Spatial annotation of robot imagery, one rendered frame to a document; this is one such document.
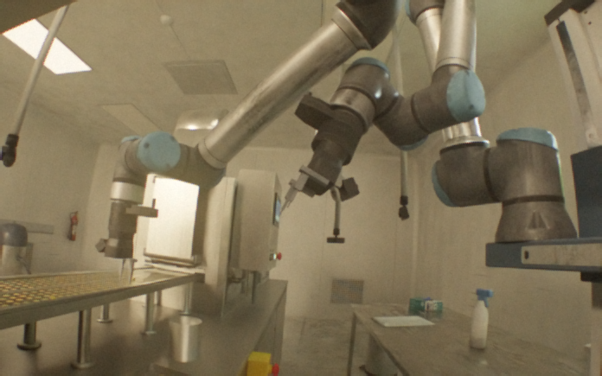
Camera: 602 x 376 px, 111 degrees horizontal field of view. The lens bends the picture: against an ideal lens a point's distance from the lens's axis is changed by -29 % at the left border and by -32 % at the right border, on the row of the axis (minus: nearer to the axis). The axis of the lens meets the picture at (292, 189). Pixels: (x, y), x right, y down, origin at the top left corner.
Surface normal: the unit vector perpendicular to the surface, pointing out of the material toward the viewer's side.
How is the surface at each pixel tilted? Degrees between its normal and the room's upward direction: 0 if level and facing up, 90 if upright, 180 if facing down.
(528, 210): 70
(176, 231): 90
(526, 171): 90
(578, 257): 90
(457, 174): 100
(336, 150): 94
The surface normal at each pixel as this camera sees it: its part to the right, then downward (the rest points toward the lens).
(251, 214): -0.04, -0.20
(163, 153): 0.74, -0.07
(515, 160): -0.88, -0.17
